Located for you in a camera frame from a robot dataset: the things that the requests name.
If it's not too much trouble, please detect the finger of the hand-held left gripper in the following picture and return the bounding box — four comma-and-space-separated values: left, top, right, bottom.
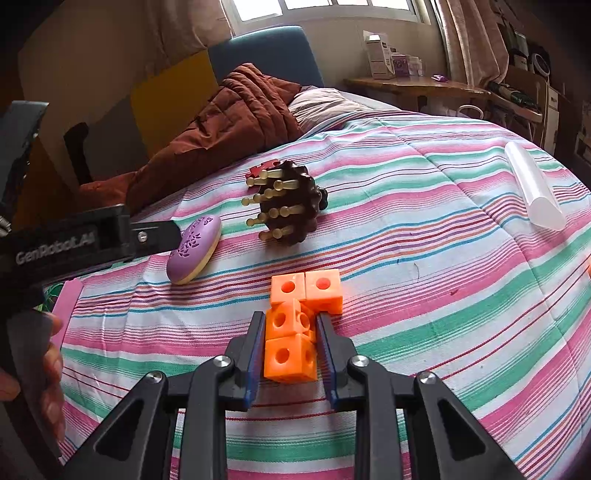
129, 220, 183, 259

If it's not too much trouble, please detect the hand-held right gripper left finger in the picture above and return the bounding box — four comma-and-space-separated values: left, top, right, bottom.
62, 310, 267, 480

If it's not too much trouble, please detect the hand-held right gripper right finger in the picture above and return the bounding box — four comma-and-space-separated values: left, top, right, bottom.
315, 312, 527, 480

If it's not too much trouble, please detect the orange snap cube block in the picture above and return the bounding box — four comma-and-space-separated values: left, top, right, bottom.
263, 269, 343, 384

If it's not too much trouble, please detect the purple oval case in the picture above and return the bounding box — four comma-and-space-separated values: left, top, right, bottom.
166, 215, 223, 285

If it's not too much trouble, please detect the person's left hand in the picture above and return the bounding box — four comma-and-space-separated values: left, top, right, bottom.
0, 311, 66, 441

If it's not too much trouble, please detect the red puzzle piece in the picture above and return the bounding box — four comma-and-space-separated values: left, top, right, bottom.
247, 159, 280, 181

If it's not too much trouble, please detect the brown quilted duvet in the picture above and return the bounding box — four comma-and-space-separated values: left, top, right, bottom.
81, 62, 305, 215

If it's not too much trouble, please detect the brown wooden massage comb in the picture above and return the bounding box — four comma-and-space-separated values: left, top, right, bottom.
241, 159, 328, 247

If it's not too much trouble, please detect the striped bed sheet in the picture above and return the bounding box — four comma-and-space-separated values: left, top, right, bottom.
41, 104, 591, 480

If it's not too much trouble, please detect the colour block padded headboard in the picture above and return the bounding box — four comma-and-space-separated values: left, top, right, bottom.
65, 25, 324, 185

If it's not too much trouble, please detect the grey striped pillow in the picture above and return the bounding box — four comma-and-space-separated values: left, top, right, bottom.
286, 88, 402, 137

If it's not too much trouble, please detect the beige curtain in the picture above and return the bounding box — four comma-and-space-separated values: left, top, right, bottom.
152, 0, 232, 51
434, 0, 509, 88

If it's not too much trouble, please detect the clear plastic tube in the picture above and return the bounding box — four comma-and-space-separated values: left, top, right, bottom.
503, 141, 568, 232

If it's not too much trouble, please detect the window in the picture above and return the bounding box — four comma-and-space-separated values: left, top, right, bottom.
222, 0, 439, 35

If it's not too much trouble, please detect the tall white box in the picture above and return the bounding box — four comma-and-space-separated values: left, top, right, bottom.
363, 31, 391, 78

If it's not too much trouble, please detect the wooden shelf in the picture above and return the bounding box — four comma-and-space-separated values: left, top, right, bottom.
344, 76, 490, 100

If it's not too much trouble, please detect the black frame post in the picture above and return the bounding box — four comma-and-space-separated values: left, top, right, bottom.
64, 122, 93, 185

